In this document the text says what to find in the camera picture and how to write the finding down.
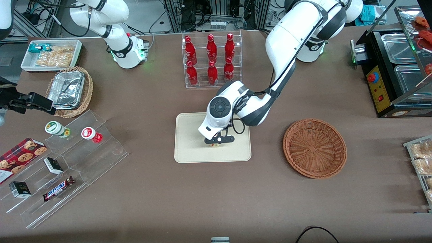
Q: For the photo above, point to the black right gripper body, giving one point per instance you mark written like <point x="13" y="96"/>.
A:
<point x="7" y="98"/>

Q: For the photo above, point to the small sandwich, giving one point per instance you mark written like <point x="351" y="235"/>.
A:
<point x="216" y="145"/>

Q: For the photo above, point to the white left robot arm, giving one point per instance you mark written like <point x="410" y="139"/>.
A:
<point x="287" y="37"/>

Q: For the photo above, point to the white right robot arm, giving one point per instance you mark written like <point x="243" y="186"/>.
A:
<point x="125" y="50"/>

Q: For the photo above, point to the cream rectangular plastic tray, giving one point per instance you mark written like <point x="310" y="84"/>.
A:
<point x="189" y="145"/>

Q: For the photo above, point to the light wicker basket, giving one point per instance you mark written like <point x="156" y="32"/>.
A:
<point x="86" y="91"/>

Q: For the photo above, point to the brown round wicker basket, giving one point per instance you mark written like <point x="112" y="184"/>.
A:
<point x="314" y="148"/>

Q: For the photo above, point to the green sunflower yogurt cup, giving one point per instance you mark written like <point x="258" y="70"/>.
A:
<point x="55" y="128"/>

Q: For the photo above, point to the white rectangular snack bin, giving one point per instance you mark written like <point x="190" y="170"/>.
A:
<point x="27" y="62"/>

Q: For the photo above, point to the clear acrylic bottle rack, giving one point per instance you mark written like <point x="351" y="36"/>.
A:
<point x="202" y="82"/>

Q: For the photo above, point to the clear bag of crackers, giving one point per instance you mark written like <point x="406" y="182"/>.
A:
<point x="55" y="58"/>

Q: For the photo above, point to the red cola bottle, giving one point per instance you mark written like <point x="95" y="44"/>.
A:
<point x="212" y="74"/>
<point x="192" y="75"/>
<point x="228" y="71"/>
<point x="190" y="49"/>
<point x="230" y="46"/>
<point x="211" y="47"/>

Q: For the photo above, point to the green snack packet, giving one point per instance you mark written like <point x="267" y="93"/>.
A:
<point x="38" y="48"/>

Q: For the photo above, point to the red strawberry yogurt cup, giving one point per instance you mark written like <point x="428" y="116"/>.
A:
<point x="89" y="134"/>

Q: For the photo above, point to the red tartan cookie box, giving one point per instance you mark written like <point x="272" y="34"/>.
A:
<point x="20" y="157"/>

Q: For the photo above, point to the small black carton box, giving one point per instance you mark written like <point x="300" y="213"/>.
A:
<point x="53" y="165"/>
<point x="19" y="189"/>

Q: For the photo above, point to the clear acrylic stepped display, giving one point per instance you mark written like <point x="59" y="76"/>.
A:
<point x="84" y="162"/>

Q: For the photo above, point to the Snickers chocolate bar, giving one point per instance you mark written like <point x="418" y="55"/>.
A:
<point x="58" y="189"/>

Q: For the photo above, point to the small grey device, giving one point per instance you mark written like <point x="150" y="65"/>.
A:
<point x="220" y="240"/>

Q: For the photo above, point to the white power strip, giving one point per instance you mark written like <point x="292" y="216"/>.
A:
<point x="218" y="25"/>

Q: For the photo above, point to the red emergency stop button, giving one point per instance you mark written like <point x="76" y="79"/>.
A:
<point x="373" y="78"/>

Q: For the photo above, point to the black food warmer machine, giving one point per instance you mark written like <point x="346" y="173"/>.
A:
<point x="379" y="91"/>

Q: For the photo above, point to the teal cloth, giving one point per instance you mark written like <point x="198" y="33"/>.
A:
<point x="371" y="15"/>

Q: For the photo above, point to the stainless steel pan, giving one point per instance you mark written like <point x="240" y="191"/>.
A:
<point x="398" y="47"/>
<point x="410" y="79"/>

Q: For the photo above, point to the bagged pastry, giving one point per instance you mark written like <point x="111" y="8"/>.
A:
<point x="422" y="149"/>
<point x="423" y="166"/>

